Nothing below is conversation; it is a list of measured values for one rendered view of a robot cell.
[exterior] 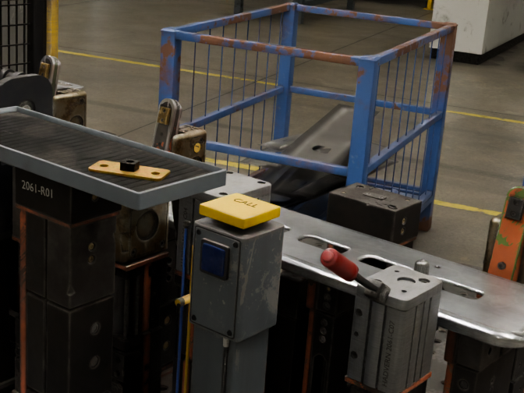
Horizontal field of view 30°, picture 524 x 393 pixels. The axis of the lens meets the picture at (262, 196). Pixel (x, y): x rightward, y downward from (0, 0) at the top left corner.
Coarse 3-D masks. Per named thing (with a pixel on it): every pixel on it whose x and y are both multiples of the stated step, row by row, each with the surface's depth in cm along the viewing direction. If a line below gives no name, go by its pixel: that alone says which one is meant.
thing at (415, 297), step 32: (416, 288) 108; (352, 320) 109; (384, 320) 107; (416, 320) 107; (352, 352) 110; (384, 352) 107; (416, 352) 109; (352, 384) 112; (384, 384) 108; (416, 384) 111
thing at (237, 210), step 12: (204, 204) 98; (216, 204) 98; (228, 204) 99; (240, 204) 99; (252, 204) 99; (264, 204) 100; (216, 216) 97; (228, 216) 96; (240, 216) 96; (252, 216) 96; (264, 216) 98; (276, 216) 99
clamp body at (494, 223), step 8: (496, 216) 134; (496, 224) 133; (488, 232) 135; (496, 232) 133; (488, 240) 135; (488, 248) 135; (488, 256) 135; (488, 264) 135; (520, 272) 132; (520, 280) 133; (480, 296) 137; (520, 352) 137; (520, 360) 138; (512, 368) 137; (520, 368) 139; (512, 376) 137; (520, 376) 139; (512, 384) 137; (520, 384) 139; (512, 392) 137; (520, 392) 140
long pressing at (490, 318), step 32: (288, 224) 143; (320, 224) 144; (288, 256) 129; (352, 256) 132; (384, 256) 133; (416, 256) 134; (352, 288) 122; (480, 288) 125; (512, 288) 125; (448, 320) 115; (480, 320) 115; (512, 320) 116
